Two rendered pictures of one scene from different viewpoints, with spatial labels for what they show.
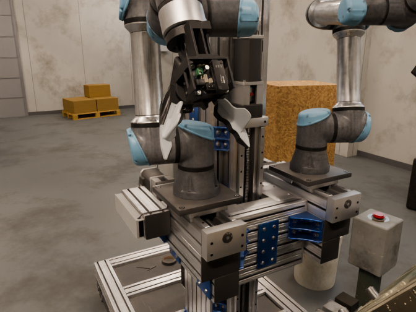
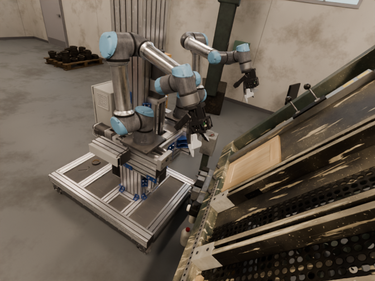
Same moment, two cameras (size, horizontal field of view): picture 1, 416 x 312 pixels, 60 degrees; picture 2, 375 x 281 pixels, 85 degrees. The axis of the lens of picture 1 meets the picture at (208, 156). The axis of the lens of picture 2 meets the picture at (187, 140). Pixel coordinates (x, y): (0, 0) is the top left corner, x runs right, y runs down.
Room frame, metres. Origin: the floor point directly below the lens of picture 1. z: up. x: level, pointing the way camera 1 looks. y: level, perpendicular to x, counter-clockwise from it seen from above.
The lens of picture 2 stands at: (0.00, 0.49, 1.83)
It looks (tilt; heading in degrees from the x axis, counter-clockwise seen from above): 33 degrees down; 323
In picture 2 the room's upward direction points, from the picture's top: 9 degrees clockwise
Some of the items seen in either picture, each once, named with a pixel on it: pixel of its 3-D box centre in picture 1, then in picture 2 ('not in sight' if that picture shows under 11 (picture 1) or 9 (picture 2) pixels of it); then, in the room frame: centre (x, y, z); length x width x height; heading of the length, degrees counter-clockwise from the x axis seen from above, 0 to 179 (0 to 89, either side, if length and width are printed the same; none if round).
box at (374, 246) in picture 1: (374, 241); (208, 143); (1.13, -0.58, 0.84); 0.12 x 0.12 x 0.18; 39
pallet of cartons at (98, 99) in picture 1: (90, 100); not in sight; (8.61, 2.80, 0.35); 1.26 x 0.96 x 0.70; 119
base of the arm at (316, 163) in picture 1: (310, 156); (182, 110); (1.34, -0.40, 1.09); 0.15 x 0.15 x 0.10
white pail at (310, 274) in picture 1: (317, 247); not in sight; (2.12, -0.73, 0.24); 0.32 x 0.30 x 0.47; 119
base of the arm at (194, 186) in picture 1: (195, 176); (144, 132); (1.10, 0.04, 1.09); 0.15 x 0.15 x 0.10
